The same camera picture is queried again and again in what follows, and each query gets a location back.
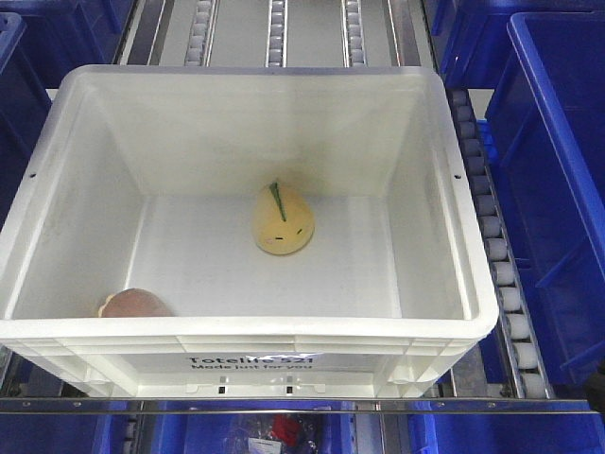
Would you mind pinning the white plastic tote box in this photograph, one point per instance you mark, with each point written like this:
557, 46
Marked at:
146, 177

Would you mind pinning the blue plastic bin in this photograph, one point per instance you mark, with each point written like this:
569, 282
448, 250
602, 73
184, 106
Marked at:
41, 42
470, 39
546, 118

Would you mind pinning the yellow smiling plush toy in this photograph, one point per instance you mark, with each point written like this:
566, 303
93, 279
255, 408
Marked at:
282, 221

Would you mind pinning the lower blue bin with items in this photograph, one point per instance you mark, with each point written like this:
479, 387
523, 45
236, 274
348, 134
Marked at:
260, 427

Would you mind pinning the left blue plastic bin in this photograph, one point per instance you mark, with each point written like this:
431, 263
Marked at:
41, 42

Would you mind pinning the white roller track inner right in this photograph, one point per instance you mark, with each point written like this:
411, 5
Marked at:
353, 45

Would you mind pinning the pink soft ball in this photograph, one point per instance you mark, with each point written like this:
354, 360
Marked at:
133, 302

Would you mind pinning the white roller track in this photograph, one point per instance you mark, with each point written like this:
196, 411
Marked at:
521, 356
353, 45
276, 46
201, 35

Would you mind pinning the white roller track middle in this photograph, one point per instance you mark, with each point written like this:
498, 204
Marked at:
276, 46

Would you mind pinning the white roller track left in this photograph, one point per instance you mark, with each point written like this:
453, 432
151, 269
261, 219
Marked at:
201, 35

